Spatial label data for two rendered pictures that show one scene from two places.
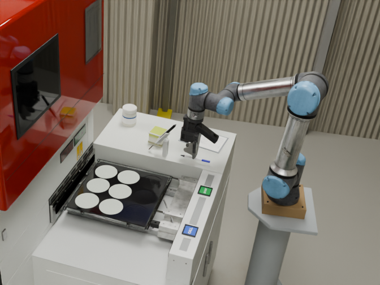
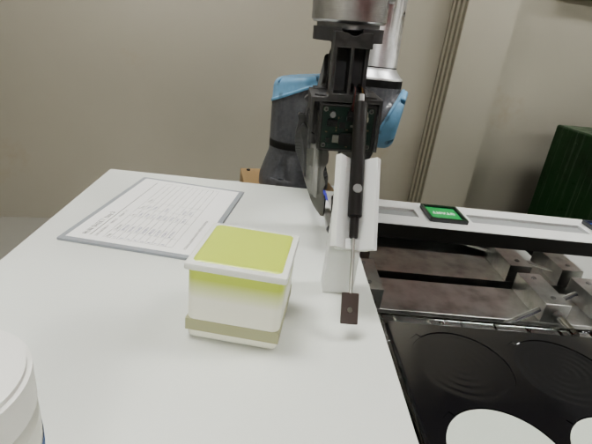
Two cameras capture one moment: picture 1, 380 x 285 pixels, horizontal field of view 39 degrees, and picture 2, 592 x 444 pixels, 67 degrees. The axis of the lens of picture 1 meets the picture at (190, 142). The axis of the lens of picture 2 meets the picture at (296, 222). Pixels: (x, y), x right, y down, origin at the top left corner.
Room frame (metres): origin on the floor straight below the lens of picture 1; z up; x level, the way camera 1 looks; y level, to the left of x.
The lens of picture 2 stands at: (2.17, 0.46, 1.19)
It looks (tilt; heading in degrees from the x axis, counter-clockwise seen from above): 24 degrees down; 255
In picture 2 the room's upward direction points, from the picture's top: 7 degrees clockwise
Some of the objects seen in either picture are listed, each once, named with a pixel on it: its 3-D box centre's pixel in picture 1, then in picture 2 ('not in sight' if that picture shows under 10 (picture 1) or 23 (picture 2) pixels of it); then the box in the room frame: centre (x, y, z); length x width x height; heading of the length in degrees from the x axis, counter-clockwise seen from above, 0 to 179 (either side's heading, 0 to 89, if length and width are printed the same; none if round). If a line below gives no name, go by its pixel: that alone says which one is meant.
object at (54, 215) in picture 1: (73, 182); not in sight; (1.84, 0.49, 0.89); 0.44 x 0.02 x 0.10; 169
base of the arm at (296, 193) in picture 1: (284, 186); (294, 161); (1.95, -0.45, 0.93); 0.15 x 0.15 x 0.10
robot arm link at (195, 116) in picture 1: (195, 113); (353, 5); (2.01, -0.01, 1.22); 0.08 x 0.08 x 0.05
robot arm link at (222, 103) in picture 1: (220, 102); not in sight; (1.99, -0.11, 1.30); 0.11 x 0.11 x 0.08; 65
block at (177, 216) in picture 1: (174, 215); (539, 296); (1.70, 0.03, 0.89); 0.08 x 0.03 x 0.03; 79
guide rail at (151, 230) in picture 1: (122, 223); not in sight; (1.68, 0.24, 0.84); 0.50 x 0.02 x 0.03; 79
